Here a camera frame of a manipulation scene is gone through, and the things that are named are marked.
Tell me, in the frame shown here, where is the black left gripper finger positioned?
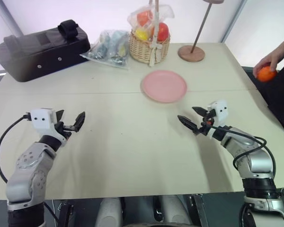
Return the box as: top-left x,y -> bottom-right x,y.
55,109 -> 65,124
73,111 -> 86,133

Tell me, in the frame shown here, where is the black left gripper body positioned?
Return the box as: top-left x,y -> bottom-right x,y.
53,121 -> 76,140

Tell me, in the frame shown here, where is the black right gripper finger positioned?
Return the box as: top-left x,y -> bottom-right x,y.
192,106 -> 208,116
177,115 -> 200,136

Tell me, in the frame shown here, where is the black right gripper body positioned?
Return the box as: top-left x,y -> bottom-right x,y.
195,108 -> 216,136

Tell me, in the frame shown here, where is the orange fruit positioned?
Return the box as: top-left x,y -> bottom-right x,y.
257,66 -> 278,83

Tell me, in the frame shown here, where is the pink round plate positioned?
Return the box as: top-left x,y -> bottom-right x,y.
140,70 -> 188,104

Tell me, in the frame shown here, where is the yellow item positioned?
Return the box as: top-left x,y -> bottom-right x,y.
135,28 -> 150,41

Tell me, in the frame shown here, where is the red item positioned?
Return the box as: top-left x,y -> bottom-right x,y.
136,10 -> 154,27

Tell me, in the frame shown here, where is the person's bare hand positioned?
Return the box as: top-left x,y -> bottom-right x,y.
253,50 -> 282,78

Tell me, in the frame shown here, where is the wooden stand with round base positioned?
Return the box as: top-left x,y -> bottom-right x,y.
177,0 -> 224,63

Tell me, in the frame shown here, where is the black padded carry bag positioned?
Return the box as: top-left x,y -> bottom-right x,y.
0,20 -> 91,83

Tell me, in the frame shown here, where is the person's black clothing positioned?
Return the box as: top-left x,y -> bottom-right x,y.
250,63 -> 284,143

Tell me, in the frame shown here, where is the clear plastic bag of items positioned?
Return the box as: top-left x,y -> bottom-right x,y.
80,29 -> 131,70

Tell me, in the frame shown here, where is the woven wicker basket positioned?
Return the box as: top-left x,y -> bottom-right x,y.
128,0 -> 171,67

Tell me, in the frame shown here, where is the red toy apple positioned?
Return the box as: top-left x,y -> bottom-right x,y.
153,22 -> 170,42

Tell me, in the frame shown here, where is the grey rounded shape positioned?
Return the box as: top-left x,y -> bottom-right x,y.
159,194 -> 190,227

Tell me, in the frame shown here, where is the crinkled clear plastic bag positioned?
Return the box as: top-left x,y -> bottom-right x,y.
127,4 -> 175,33

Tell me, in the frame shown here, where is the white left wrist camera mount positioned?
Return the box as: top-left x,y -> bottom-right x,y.
29,108 -> 67,144

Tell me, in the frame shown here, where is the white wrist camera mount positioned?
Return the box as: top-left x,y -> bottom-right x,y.
207,99 -> 228,139
29,108 -> 67,144

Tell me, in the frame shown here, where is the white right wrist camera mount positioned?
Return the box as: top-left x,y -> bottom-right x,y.
207,99 -> 228,139

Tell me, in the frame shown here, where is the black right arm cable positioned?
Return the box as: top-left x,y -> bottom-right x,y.
210,125 -> 276,177

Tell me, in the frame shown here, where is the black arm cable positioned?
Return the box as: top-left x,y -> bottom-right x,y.
210,125 -> 276,177
0,113 -> 31,184

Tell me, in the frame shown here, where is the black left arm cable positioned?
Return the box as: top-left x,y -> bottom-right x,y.
0,113 -> 31,184

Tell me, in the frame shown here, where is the grey window frame post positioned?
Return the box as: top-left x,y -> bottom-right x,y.
221,0 -> 242,44

